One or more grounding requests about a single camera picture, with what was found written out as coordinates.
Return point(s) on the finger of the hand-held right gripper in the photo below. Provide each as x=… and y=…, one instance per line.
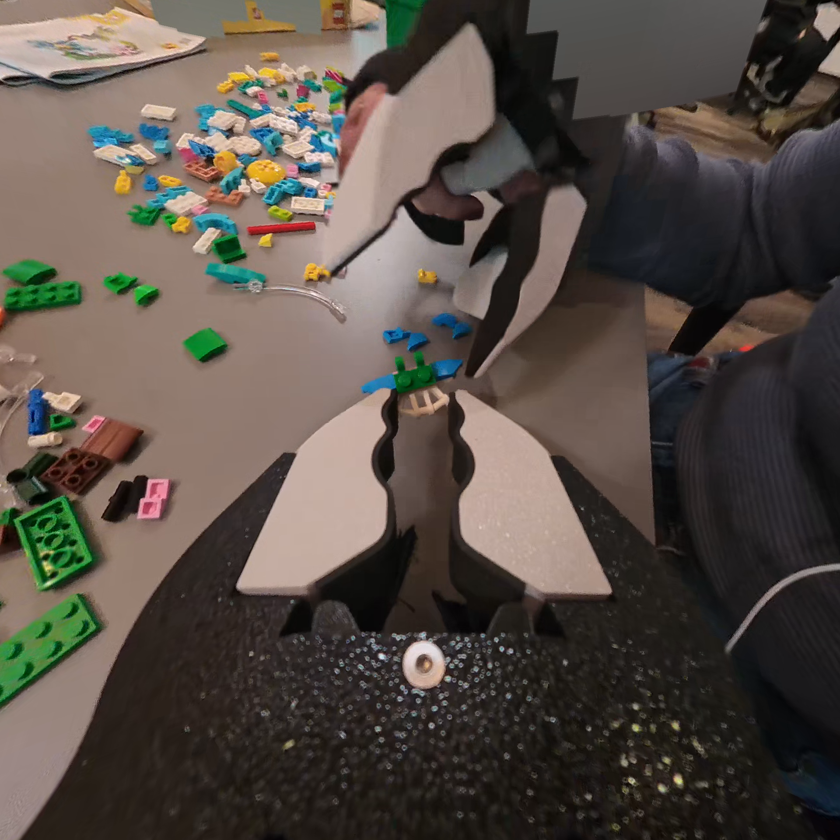
x=407, y=144
x=551, y=262

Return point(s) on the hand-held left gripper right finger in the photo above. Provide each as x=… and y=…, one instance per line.
x=525, y=518

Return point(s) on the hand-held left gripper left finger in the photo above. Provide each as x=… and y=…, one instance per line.
x=328, y=505

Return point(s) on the small blue green lego build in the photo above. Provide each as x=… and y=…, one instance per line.
x=413, y=377

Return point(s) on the small yellow lego piece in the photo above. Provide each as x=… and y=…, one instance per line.
x=427, y=276
x=315, y=271

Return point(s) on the pile of green pink lego pieces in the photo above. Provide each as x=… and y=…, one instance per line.
x=52, y=544

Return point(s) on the person's right forearm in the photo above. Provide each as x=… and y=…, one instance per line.
x=722, y=216

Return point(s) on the small blue lego slope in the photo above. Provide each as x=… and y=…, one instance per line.
x=444, y=320
x=394, y=336
x=418, y=342
x=462, y=330

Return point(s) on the large green lego piece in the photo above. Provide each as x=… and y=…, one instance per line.
x=403, y=19

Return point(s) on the pile of blue white lego pieces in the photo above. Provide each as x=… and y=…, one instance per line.
x=282, y=172

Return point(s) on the red lego bar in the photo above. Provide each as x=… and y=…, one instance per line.
x=282, y=228

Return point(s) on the green curved lego slope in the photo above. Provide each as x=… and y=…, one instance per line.
x=205, y=344

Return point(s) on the clear curved lego piece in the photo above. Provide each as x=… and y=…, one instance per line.
x=253, y=286

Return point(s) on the teal curved lego piece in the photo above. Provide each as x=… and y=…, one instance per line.
x=233, y=272

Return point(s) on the person's right hand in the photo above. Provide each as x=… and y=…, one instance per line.
x=453, y=203

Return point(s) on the yellow cardboard box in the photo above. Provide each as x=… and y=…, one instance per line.
x=259, y=25
x=341, y=13

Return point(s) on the person's leg blue jeans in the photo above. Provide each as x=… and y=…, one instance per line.
x=676, y=387

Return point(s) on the person's torso dark sweater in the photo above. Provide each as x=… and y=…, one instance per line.
x=774, y=459

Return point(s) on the folded instruction booklets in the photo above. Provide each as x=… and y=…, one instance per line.
x=85, y=46

